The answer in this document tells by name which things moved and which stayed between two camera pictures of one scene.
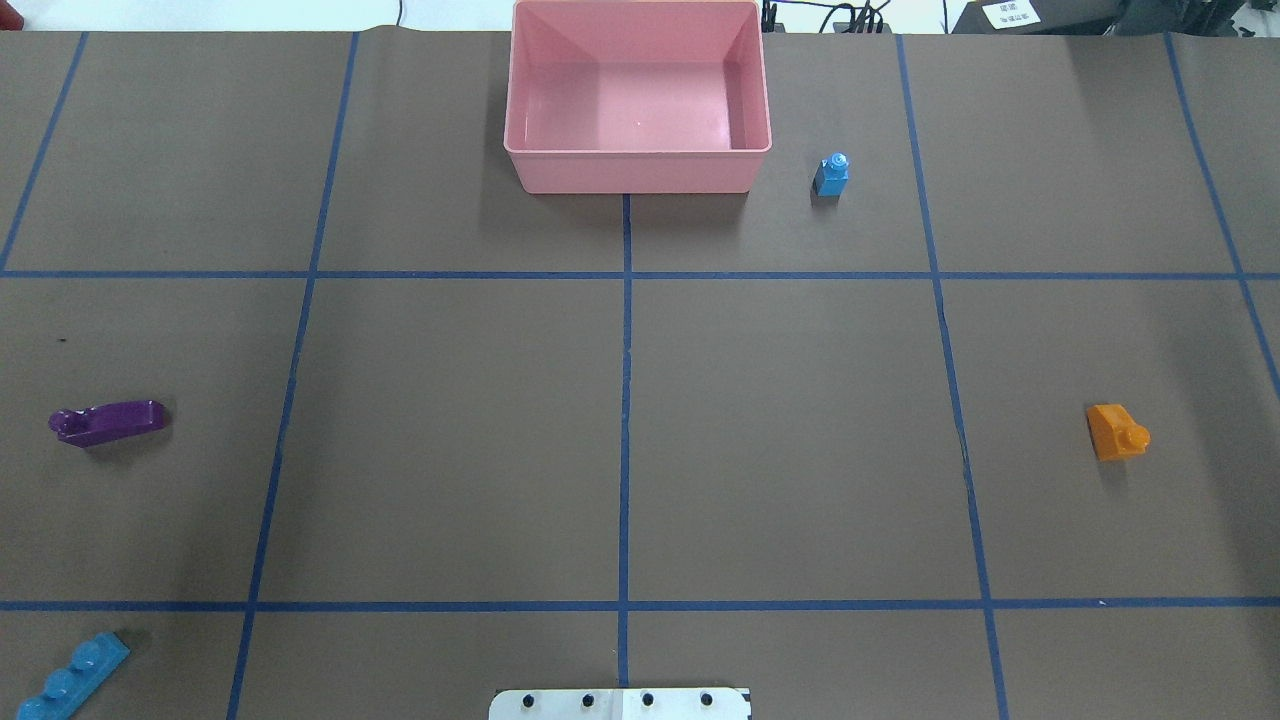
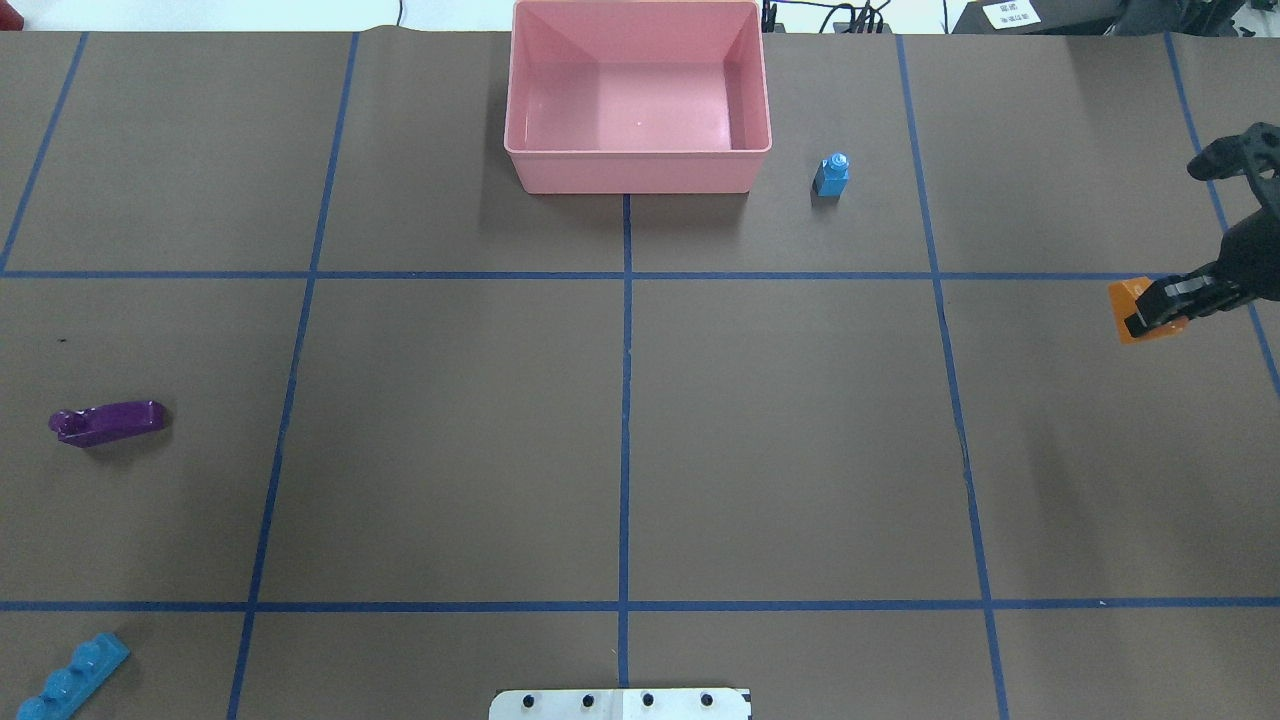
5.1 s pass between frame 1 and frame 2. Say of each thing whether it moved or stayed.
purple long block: stayed
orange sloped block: moved
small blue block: stayed
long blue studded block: stayed
